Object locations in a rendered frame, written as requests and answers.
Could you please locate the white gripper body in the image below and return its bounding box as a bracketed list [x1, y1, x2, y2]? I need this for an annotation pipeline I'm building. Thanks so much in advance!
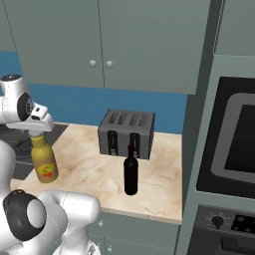
[6, 112, 55, 133]

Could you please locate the yellow juice bottle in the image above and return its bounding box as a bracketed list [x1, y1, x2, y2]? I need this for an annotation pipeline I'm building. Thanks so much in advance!
[30, 132, 60, 184]

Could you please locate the dark wine bottle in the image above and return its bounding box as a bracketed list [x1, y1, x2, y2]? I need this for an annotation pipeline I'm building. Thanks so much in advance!
[123, 143, 139, 196]

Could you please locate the grey four-slot toaster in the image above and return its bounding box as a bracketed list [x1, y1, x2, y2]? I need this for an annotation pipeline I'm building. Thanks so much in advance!
[97, 108, 156, 161]

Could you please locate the grey-green drawer front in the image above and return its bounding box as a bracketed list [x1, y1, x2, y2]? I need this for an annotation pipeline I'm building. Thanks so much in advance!
[87, 210, 182, 252]

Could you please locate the grey-green base cupboard door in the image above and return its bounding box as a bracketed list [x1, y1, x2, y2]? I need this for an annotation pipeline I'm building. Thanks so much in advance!
[87, 234, 177, 255]

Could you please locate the black oven knob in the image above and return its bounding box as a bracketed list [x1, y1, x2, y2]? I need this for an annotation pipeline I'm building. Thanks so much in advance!
[210, 214, 225, 230]

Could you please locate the grey-green wall cupboard door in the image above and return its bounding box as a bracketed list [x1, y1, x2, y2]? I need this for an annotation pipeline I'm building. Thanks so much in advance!
[97, 0, 212, 96]
[213, 0, 255, 57]
[2, 0, 106, 90]
[0, 0, 17, 54]

